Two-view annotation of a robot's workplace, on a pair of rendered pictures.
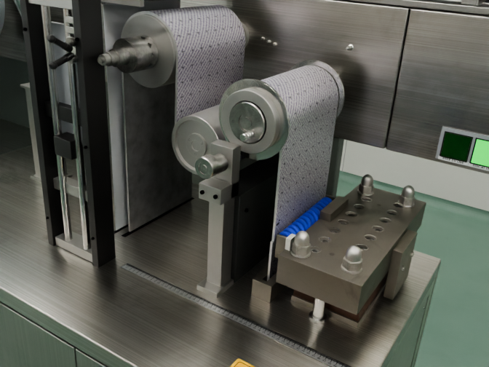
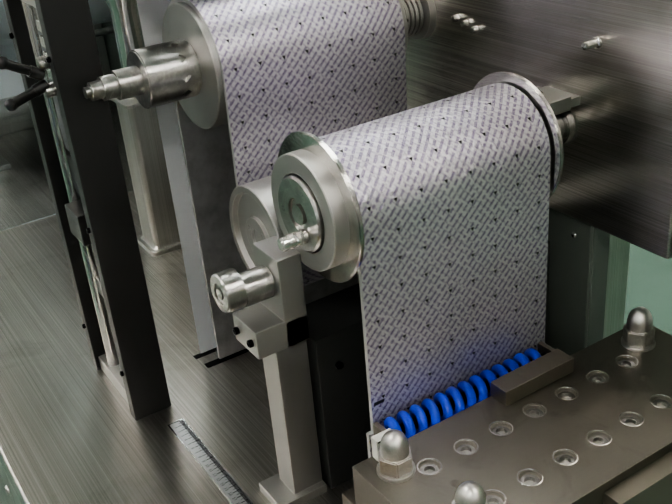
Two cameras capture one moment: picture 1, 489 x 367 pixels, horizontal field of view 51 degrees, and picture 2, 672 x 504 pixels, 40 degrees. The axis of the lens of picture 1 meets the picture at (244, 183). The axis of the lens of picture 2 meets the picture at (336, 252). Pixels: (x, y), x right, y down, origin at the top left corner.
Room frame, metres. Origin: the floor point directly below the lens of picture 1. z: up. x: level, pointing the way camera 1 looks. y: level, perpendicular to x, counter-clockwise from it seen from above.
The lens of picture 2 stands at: (0.21, -0.39, 1.61)
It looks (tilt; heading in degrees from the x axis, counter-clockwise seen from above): 28 degrees down; 28
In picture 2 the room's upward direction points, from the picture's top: 5 degrees counter-clockwise
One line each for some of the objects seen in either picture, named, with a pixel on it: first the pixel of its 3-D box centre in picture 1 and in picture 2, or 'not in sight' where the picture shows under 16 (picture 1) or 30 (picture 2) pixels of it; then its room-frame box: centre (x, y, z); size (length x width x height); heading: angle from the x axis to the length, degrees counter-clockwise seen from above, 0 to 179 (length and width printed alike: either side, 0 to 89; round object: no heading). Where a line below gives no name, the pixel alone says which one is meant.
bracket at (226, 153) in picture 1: (217, 221); (276, 382); (0.87, 0.05, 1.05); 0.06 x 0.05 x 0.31; 149
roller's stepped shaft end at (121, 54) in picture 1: (112, 58); (112, 86); (0.94, 0.25, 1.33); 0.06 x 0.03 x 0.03; 149
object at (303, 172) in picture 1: (305, 178); (460, 313); (0.96, -0.12, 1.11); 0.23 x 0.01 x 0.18; 149
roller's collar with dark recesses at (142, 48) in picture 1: (135, 54); (164, 73); (0.99, 0.22, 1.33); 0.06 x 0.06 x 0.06; 59
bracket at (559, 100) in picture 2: not in sight; (543, 99); (1.14, -0.16, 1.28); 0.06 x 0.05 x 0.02; 149
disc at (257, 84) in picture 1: (252, 120); (318, 207); (0.89, -0.01, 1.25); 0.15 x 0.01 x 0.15; 59
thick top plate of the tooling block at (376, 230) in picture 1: (358, 237); (565, 447); (0.93, -0.24, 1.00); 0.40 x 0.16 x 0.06; 149
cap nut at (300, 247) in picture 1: (301, 242); (394, 451); (0.81, -0.11, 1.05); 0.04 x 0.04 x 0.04
